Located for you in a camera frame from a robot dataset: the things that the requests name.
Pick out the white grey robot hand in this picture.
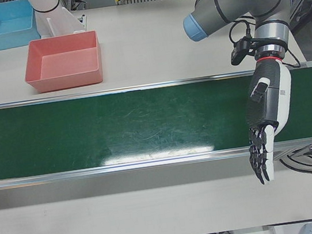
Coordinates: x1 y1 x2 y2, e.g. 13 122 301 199
236 56 307 188

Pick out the pink plastic box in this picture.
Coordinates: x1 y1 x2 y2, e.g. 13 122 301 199
19 29 106 96

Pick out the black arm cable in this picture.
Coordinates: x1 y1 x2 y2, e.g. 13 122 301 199
225 7 303 78

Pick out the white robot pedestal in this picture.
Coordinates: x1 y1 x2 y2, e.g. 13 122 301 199
25 0 89 41

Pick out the green conveyor belt aluminium frame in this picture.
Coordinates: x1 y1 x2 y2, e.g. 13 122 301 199
0 59 312 210

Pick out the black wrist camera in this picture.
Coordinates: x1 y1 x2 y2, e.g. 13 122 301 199
227 36 257 67

